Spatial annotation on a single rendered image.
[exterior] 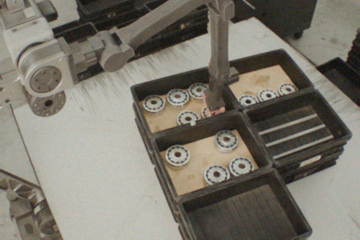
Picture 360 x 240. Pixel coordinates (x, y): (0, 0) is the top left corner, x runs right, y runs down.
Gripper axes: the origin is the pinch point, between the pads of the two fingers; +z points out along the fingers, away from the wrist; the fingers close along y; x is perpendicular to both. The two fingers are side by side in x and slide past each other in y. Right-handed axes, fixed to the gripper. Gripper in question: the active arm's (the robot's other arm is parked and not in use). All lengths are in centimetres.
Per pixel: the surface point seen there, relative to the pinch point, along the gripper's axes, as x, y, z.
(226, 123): -3.3, -9.3, -1.7
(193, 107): 5.7, 8.2, 4.2
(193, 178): 16.6, -27.8, 4.9
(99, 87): 45, 45, 19
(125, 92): 32, 38, 18
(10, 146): 115, 77, 92
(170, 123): 18.0, 1.4, 4.8
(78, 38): 53, 119, 39
